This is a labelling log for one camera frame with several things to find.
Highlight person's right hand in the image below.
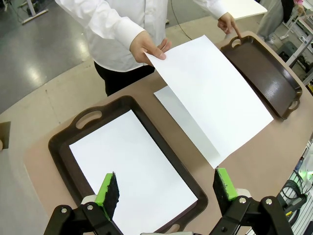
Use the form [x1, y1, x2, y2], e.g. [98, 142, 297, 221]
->
[129, 30, 172, 66]

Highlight person's right forearm white sleeve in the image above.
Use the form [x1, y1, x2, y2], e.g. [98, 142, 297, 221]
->
[55, 0, 147, 51]

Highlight white A4 paper sheet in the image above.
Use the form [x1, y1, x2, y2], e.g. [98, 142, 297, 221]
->
[143, 35, 274, 169]
[153, 85, 221, 169]
[68, 109, 199, 235]

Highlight large white table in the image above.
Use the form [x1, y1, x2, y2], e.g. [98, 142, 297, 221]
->
[232, 0, 268, 22]

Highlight person's black trousers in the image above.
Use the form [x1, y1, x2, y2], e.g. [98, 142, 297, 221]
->
[94, 61, 156, 97]

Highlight white slotted robot base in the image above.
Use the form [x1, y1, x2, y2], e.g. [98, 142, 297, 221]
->
[276, 139, 313, 235]

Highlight person in brown apron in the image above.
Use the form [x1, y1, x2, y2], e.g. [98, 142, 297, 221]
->
[0, 121, 12, 150]

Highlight white desk base foot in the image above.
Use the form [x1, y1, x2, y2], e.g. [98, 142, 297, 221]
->
[21, 0, 49, 25]

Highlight person in grey trousers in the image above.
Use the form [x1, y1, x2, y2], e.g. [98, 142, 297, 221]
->
[256, 0, 286, 46]

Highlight brown table mat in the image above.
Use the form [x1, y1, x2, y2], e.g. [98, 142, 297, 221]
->
[23, 30, 313, 235]

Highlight grey plastic stool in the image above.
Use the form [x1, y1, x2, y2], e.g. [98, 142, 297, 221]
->
[277, 40, 298, 65]

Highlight person's left forearm white sleeve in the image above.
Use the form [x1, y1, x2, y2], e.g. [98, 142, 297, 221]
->
[193, 0, 229, 19]

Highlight dark brown plastic tray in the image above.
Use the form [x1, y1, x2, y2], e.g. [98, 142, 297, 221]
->
[48, 95, 209, 235]
[220, 35, 303, 120]

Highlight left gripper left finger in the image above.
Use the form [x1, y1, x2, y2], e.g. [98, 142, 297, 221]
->
[44, 172, 123, 235]

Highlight person's left hand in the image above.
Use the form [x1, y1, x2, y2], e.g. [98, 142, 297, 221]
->
[217, 12, 243, 39]

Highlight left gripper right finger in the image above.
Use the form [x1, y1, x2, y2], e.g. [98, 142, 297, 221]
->
[212, 167, 293, 235]

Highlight black coiled cable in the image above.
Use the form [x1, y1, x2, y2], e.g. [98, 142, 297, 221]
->
[278, 180, 308, 216]

